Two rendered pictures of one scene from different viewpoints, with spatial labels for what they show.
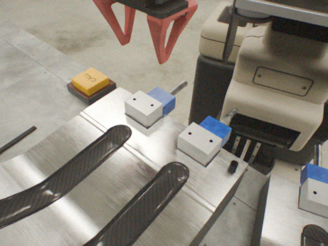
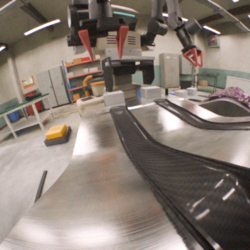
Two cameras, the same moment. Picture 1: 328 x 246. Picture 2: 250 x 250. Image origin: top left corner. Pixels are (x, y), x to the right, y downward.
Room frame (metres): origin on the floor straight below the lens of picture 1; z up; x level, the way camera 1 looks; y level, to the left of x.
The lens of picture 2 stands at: (0.11, 0.22, 0.96)
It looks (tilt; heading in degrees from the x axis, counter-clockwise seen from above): 28 degrees down; 311
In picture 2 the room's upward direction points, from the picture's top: 8 degrees counter-clockwise
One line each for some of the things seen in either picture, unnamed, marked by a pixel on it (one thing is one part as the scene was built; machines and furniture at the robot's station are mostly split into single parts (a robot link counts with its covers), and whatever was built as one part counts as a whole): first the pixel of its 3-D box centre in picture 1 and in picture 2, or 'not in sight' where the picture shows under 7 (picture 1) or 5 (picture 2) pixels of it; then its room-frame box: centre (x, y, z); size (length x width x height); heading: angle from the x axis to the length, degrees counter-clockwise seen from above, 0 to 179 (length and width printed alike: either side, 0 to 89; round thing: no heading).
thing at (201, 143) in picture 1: (215, 131); (144, 93); (0.27, -0.08, 0.89); 0.13 x 0.05 x 0.05; 142
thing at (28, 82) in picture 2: not in sight; (28, 82); (6.99, -0.24, 1.80); 0.90 x 0.03 x 0.60; 49
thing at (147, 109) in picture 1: (162, 100); (112, 99); (0.34, 0.00, 0.89); 0.13 x 0.05 x 0.05; 142
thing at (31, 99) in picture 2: not in sight; (17, 117); (4.30, 0.69, 0.51); 2.40 x 1.13 x 1.02; 53
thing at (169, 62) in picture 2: not in sight; (170, 71); (1.64, -6.00, 0.98); 1.00 x 0.47 x 1.95; 49
